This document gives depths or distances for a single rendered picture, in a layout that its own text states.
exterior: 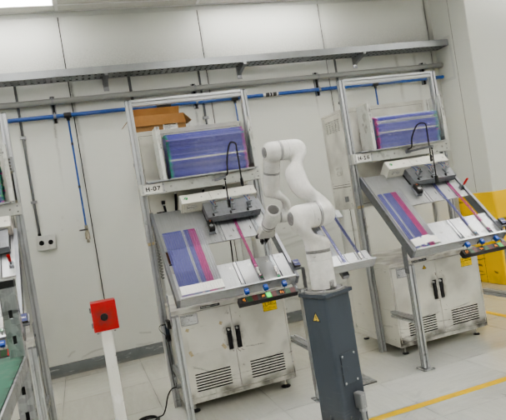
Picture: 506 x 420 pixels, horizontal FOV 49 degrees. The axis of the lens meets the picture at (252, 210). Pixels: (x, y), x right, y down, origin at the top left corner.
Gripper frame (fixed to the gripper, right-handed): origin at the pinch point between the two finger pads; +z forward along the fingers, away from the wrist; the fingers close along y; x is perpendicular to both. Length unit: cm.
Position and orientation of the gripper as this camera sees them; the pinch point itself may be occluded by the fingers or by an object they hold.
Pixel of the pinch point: (263, 240)
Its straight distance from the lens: 331.2
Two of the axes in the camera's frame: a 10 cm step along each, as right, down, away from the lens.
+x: 2.4, 8.0, -5.4
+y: -9.6, 1.1, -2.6
